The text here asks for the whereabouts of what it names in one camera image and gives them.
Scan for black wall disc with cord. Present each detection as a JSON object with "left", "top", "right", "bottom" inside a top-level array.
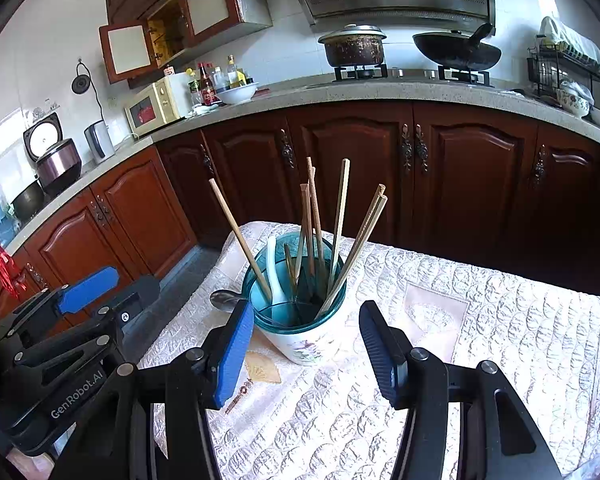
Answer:
[{"left": 70, "top": 59, "right": 104, "bottom": 121}]

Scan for wooden chopstick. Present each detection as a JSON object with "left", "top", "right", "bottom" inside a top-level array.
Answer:
[
  {"left": 327, "top": 158, "right": 352, "bottom": 291},
  {"left": 315, "top": 194, "right": 389, "bottom": 320},
  {"left": 294, "top": 183, "right": 312, "bottom": 283},
  {"left": 283, "top": 243, "right": 299, "bottom": 296},
  {"left": 306, "top": 156, "right": 328, "bottom": 291},
  {"left": 208, "top": 178, "right": 275, "bottom": 302},
  {"left": 322, "top": 185, "right": 385, "bottom": 311}
]

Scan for white ceramic spoon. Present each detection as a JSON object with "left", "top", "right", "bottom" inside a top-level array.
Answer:
[{"left": 265, "top": 235, "right": 291, "bottom": 306}]

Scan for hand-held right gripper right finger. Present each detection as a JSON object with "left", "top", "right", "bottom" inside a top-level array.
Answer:
[{"left": 358, "top": 300, "right": 563, "bottom": 480}]

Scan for cream microwave oven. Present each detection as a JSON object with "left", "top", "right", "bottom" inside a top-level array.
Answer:
[{"left": 124, "top": 73, "right": 194, "bottom": 137}]

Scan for quilted cream tablecloth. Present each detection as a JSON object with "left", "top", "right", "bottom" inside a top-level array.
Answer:
[{"left": 137, "top": 220, "right": 600, "bottom": 480}]

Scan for black wire dish rack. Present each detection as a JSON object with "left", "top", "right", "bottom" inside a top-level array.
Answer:
[{"left": 526, "top": 44, "right": 600, "bottom": 111}]

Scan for gas stove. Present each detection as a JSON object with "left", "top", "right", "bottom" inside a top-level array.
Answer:
[{"left": 304, "top": 63, "right": 496, "bottom": 90}]

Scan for floral ceramic tureen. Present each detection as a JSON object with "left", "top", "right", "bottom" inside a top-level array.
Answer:
[{"left": 554, "top": 81, "right": 595, "bottom": 119}]

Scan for white cloth cover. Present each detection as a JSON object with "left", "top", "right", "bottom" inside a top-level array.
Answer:
[{"left": 538, "top": 15, "right": 600, "bottom": 77}]

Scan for black wok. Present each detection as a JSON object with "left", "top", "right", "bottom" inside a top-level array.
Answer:
[{"left": 412, "top": 22, "right": 504, "bottom": 72}]

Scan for speckled stone countertop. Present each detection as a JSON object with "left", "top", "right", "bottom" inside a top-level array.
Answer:
[{"left": 0, "top": 78, "right": 600, "bottom": 281}]

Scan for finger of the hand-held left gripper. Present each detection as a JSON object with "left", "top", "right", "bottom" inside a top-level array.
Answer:
[
  {"left": 14, "top": 275, "right": 161, "bottom": 366},
  {"left": 0, "top": 266, "right": 120, "bottom": 349}
]

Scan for wooden base cabinets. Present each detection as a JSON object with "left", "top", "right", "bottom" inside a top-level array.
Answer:
[{"left": 0, "top": 99, "right": 600, "bottom": 321}]

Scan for yellow oil bottle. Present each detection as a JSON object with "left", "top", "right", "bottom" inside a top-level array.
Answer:
[{"left": 226, "top": 54, "right": 246, "bottom": 89}]

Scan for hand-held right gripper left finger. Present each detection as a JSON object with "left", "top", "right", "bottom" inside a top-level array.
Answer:
[{"left": 47, "top": 300, "right": 255, "bottom": 480}]

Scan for open rice cooker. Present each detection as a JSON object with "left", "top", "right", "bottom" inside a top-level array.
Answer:
[{"left": 22, "top": 112, "right": 84, "bottom": 196}]

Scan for stained pot with lid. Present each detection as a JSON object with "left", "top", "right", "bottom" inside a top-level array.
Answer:
[{"left": 317, "top": 23, "right": 389, "bottom": 69}]

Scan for teal-rimmed floral utensil holder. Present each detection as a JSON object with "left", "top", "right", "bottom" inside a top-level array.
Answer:
[{"left": 241, "top": 232, "right": 349, "bottom": 367}]

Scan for red ornament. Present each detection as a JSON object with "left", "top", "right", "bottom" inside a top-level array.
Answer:
[{"left": 0, "top": 231, "right": 27, "bottom": 297}]

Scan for large white bowl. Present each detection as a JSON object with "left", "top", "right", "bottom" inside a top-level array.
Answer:
[{"left": 214, "top": 81, "right": 260, "bottom": 106}]

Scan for black cooking pot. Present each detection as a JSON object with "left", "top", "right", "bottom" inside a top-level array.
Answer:
[{"left": 10, "top": 179, "right": 46, "bottom": 222}]

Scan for wooden wall cabinet glass doors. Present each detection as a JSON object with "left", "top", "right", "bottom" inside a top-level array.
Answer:
[{"left": 98, "top": 0, "right": 274, "bottom": 85}]

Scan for metal spoon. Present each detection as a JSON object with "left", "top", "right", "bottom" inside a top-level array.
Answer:
[{"left": 209, "top": 289, "right": 251, "bottom": 312}]

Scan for grey white kettle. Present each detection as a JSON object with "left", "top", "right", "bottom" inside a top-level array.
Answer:
[{"left": 83, "top": 120, "right": 116, "bottom": 165}]

